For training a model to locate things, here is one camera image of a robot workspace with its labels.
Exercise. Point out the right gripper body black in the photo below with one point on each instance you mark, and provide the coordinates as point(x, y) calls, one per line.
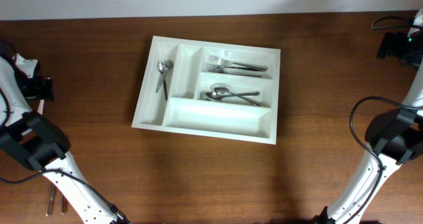
point(386, 45)

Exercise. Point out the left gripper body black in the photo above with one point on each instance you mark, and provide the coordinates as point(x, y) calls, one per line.
point(46, 89)

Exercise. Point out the white plastic knife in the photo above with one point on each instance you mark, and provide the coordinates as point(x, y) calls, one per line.
point(41, 107)

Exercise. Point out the metal knife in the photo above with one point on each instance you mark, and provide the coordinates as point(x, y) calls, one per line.
point(63, 205)
point(50, 200)

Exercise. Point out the small metal spoon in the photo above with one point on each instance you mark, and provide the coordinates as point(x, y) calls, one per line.
point(164, 85)
point(169, 65)

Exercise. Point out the white plastic cutlery tray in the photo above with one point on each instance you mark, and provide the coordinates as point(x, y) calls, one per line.
point(187, 112)

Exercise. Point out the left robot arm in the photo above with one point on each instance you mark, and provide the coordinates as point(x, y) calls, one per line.
point(38, 144)

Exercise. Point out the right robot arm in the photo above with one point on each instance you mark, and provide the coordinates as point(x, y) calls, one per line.
point(391, 139)

